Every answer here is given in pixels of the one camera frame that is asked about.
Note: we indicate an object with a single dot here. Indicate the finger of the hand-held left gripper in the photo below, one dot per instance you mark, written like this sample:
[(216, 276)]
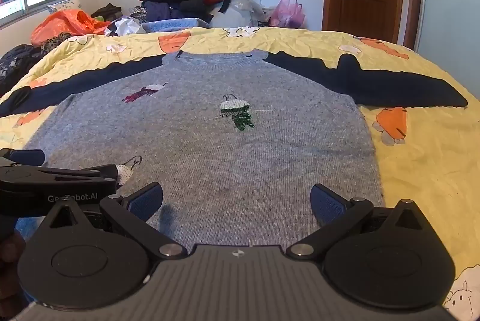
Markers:
[(75, 173), (28, 157)]

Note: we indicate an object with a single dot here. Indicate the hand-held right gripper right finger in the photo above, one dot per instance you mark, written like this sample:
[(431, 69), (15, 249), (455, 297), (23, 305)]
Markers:
[(326, 205)]

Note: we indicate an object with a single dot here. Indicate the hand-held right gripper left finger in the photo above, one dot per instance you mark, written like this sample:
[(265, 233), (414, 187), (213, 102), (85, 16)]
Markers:
[(147, 199)]

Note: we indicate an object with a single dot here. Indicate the grey sweater with navy sleeves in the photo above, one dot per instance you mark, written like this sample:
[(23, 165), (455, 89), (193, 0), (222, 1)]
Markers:
[(225, 163)]

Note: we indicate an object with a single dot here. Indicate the dark patterned clothes heap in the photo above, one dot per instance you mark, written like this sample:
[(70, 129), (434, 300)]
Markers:
[(18, 60)]

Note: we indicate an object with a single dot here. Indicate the person's left hand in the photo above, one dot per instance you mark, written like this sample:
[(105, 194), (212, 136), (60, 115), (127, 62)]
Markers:
[(11, 253)]

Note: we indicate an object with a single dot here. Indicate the yellow printed bedspread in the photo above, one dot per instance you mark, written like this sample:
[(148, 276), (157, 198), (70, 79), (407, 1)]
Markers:
[(416, 163)]

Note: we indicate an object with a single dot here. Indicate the orange garment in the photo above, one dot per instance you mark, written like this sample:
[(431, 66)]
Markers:
[(63, 25)]

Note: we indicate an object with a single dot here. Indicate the crumpled white and silver bag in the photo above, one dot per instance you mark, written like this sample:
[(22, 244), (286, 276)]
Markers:
[(125, 27)]

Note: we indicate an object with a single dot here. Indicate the window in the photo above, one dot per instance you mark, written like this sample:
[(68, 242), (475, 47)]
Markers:
[(33, 0)]

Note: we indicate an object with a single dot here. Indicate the floral pillow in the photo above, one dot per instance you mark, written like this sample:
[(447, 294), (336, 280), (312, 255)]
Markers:
[(65, 4)]

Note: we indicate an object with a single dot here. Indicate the dark brown garment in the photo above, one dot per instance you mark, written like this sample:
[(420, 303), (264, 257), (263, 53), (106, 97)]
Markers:
[(107, 12)]

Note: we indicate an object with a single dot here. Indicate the light blue fleece blanket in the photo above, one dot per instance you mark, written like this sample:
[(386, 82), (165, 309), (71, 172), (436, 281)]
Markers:
[(174, 25)]

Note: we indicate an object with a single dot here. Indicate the pink plastic bag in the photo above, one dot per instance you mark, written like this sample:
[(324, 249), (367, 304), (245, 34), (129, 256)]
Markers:
[(287, 13)]

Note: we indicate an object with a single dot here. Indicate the clear plastic bag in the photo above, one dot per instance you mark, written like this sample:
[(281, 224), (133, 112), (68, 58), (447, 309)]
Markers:
[(240, 12)]

